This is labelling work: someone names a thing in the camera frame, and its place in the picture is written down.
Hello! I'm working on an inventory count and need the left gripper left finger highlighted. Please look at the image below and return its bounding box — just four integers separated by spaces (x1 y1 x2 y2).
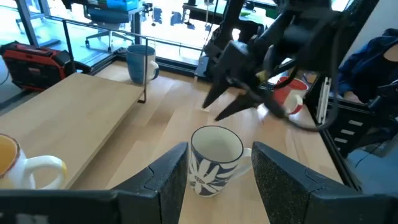
115 142 190 224

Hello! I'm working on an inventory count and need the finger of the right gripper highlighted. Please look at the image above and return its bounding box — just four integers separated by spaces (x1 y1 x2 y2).
214 95 262 121
202 74 233 109

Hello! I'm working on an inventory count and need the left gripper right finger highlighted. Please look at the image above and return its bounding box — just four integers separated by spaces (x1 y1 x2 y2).
252 142 358 224

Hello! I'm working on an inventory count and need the blue white floral mug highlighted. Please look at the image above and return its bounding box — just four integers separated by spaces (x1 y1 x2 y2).
188 125 252 198

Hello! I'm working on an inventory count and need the yellow and white mug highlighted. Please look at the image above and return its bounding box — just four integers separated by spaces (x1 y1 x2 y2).
0 133 68 190

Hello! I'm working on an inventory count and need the red and white mug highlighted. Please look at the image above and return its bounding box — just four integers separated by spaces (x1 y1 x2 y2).
273 76 309 116

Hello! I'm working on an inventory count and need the dark blue white mug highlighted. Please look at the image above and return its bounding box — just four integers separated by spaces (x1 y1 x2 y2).
126 44 160 85

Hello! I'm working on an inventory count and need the person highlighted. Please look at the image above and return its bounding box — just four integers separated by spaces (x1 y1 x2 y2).
337 27 398 105

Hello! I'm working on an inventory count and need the black office chair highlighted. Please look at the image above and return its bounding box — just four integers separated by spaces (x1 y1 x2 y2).
83 2 137 53

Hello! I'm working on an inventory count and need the red black power station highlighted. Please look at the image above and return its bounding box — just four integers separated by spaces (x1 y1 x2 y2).
0 40 76 93

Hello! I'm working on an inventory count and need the black aluminium rig frame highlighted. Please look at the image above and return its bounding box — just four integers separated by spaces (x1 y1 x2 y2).
71 46 398 194

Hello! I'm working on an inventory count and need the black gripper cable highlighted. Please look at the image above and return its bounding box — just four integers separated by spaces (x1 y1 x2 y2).
264 18 343 132

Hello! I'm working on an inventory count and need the silver aluminium bracket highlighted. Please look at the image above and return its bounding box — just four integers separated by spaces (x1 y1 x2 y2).
315 76 333 125

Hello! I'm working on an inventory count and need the wooden shelf riser black frame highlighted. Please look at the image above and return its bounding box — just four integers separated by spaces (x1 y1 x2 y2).
0 19 150 190

